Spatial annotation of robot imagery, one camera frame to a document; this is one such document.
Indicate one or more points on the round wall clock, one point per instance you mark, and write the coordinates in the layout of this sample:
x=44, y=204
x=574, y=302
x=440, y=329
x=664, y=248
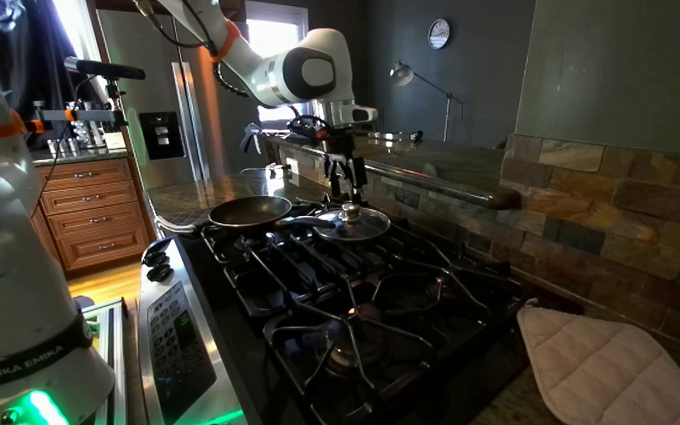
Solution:
x=440, y=33

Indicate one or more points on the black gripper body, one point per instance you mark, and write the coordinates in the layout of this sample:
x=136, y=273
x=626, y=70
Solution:
x=346, y=155

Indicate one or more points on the black stove knob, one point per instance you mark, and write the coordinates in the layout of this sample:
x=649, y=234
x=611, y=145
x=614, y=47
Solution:
x=161, y=273
x=157, y=251

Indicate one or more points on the black gas stove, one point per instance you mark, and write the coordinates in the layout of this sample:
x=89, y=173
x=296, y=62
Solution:
x=403, y=314

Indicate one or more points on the stainless steel refrigerator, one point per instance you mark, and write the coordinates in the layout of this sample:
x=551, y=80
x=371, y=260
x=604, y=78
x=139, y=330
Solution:
x=189, y=126

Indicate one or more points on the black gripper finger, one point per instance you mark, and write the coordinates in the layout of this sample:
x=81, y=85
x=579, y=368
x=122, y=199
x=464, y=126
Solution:
x=336, y=188
x=360, y=188

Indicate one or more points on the bright window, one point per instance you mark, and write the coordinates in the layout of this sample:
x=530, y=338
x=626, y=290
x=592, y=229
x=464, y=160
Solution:
x=277, y=19

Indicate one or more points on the glass pot lid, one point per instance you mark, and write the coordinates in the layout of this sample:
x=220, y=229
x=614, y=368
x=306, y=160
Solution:
x=371, y=227

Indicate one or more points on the wall power outlet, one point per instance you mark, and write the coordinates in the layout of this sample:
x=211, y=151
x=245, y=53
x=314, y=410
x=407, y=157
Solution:
x=293, y=170

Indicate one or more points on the grey camera mount arm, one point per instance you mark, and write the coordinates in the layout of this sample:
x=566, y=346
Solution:
x=81, y=117

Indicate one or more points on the beige quilted oven mitt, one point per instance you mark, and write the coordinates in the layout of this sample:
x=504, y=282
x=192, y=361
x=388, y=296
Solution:
x=608, y=368

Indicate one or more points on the black stereo camera bar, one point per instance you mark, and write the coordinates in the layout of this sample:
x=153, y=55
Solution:
x=108, y=70

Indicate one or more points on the dark nonstick frying pan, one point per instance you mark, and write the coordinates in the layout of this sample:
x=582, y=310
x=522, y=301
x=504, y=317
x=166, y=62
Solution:
x=249, y=210

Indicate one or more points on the wooden drawer cabinet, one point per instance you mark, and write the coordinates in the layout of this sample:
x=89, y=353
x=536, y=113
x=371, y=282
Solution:
x=92, y=214

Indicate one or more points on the curved chrome faucet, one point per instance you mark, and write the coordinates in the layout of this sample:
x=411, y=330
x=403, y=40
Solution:
x=252, y=138

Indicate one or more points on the chrome desk lamp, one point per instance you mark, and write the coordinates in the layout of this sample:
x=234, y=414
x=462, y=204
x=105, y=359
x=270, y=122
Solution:
x=401, y=73

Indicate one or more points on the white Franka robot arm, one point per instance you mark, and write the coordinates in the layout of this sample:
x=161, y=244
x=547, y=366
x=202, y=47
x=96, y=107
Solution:
x=11, y=275

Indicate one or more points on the aluminium stand frame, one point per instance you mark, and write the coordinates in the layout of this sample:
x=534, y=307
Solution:
x=111, y=346

